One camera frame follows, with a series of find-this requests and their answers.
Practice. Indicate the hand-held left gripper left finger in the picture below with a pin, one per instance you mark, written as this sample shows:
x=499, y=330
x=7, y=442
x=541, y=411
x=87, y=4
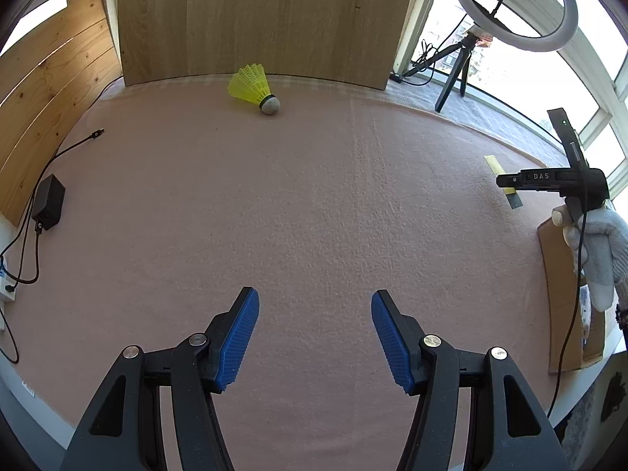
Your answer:
x=238, y=338

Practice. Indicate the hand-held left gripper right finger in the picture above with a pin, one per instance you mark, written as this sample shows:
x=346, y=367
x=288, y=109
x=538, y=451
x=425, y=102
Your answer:
x=392, y=338

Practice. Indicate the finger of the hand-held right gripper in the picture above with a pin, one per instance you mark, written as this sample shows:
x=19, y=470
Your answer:
x=510, y=177
x=511, y=185

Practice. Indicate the yellow and grey card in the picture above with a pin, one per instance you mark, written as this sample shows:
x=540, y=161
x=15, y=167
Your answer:
x=493, y=164

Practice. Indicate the cardboard box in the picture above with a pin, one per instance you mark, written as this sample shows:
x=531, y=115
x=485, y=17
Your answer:
x=559, y=294

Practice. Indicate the yellow shuttlecock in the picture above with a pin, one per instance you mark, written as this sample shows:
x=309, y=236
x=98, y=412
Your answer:
x=250, y=86

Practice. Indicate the person's right hand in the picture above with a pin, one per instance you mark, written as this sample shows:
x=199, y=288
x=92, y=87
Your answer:
x=601, y=250

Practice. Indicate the black tripod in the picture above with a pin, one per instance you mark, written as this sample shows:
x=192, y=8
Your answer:
x=454, y=73

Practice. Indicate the pink blanket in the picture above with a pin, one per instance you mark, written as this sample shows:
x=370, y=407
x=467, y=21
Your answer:
x=294, y=181

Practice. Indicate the black power adapter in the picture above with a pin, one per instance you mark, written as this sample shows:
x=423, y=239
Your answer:
x=49, y=202

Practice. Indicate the white power strip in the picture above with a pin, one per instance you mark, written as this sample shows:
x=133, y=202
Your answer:
x=6, y=287

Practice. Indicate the large light wood board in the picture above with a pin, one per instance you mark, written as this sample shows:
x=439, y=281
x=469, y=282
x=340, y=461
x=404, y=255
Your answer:
x=265, y=19

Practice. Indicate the pine plank panel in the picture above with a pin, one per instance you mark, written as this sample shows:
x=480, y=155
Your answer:
x=54, y=83

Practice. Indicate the white window frame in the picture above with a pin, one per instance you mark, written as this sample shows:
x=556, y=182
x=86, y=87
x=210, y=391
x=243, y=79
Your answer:
x=407, y=34

